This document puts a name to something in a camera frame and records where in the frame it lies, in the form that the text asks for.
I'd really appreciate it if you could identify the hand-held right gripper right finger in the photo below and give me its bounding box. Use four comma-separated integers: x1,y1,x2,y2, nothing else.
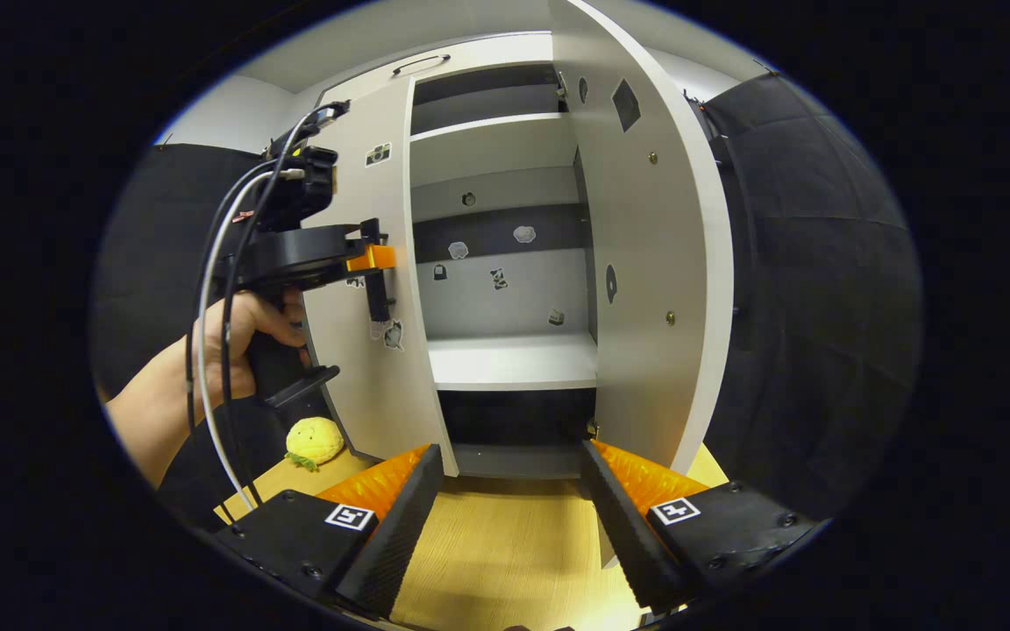
580,438,823,616

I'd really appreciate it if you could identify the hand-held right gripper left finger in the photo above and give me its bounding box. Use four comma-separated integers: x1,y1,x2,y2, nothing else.
214,443,445,620

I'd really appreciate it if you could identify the black door handle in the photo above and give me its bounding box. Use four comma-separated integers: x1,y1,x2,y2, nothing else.
366,263,397,324

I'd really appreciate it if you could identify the white door with camera sticker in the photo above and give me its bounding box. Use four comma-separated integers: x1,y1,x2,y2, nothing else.
301,77,459,478

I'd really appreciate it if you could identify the white double-door shoe cabinet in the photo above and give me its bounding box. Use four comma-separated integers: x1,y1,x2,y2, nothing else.
298,0,736,481

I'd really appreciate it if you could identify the white door with headphone sticker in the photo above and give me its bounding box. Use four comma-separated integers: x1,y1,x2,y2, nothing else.
547,0,736,476

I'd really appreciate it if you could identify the white cabinet shelf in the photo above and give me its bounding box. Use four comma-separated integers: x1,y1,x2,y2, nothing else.
425,331,599,392
408,111,580,188

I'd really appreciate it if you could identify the yellow plush toy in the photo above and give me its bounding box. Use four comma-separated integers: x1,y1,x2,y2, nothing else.
284,416,346,472

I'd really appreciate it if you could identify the black backdrop cloth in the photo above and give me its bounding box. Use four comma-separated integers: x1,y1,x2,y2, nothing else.
91,143,297,400
685,73,924,520

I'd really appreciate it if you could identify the black cable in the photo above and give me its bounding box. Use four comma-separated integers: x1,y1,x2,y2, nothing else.
185,99,352,509

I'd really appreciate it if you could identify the thin black pull handle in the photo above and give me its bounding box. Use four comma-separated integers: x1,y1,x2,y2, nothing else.
392,53,452,76

